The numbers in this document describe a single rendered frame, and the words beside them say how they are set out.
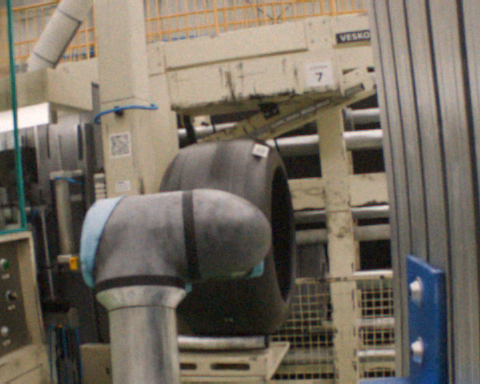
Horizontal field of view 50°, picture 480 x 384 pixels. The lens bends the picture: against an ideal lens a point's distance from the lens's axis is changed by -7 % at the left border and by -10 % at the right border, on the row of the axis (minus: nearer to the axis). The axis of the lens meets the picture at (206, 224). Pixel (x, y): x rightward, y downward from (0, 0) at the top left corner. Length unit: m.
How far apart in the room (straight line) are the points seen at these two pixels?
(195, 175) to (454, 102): 1.27
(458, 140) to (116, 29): 1.62
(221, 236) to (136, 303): 0.13
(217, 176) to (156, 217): 0.80
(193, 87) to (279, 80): 0.31
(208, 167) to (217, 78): 0.51
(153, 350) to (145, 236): 0.14
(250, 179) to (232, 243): 0.78
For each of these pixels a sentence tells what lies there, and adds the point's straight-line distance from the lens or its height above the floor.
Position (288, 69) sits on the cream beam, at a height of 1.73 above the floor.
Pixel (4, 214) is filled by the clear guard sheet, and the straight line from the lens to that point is 1.72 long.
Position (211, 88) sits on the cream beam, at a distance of 1.93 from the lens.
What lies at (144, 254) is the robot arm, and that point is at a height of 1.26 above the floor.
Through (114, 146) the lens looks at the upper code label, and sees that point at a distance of 1.76.
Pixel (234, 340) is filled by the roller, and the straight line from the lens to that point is 1.60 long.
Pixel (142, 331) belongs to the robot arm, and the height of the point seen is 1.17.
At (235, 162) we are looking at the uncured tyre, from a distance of 1.49.
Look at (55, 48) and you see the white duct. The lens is 2.30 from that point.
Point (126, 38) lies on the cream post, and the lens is 1.80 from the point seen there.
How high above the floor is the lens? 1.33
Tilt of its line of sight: 3 degrees down
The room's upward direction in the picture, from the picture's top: 5 degrees counter-clockwise
